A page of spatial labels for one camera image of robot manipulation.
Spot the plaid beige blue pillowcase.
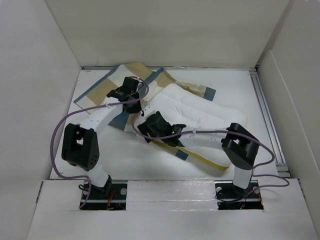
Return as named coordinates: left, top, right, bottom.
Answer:
left=74, top=62, right=217, bottom=171

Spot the white pillow yellow edge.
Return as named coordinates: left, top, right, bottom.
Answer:
left=145, top=83, right=248, bottom=171

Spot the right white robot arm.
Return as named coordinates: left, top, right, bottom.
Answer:
left=132, top=111, right=259, bottom=199

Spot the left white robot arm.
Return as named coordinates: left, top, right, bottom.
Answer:
left=61, top=76, right=144, bottom=199

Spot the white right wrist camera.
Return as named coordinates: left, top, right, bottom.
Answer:
left=140, top=104, right=156, bottom=118

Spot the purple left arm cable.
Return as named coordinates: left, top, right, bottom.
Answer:
left=51, top=77, right=150, bottom=210

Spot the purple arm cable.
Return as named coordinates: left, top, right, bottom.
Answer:
left=51, top=77, right=150, bottom=210
left=131, top=113, right=291, bottom=203

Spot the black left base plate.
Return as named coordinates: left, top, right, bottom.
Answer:
left=79, top=180, right=128, bottom=211

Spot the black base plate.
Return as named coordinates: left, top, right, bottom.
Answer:
left=79, top=180, right=128, bottom=211
left=215, top=181, right=264, bottom=210

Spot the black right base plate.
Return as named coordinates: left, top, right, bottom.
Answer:
left=215, top=181, right=264, bottom=210

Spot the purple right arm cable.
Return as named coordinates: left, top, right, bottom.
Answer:
left=131, top=113, right=291, bottom=203

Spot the aluminium rail right side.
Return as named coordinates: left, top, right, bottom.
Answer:
left=249, top=69, right=291, bottom=178

